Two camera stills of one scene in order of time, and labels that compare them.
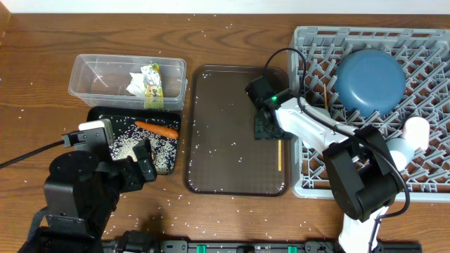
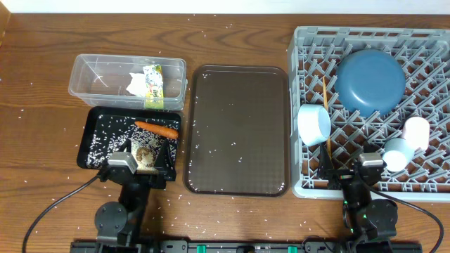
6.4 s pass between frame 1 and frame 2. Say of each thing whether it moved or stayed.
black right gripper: moved
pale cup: stayed
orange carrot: stayed
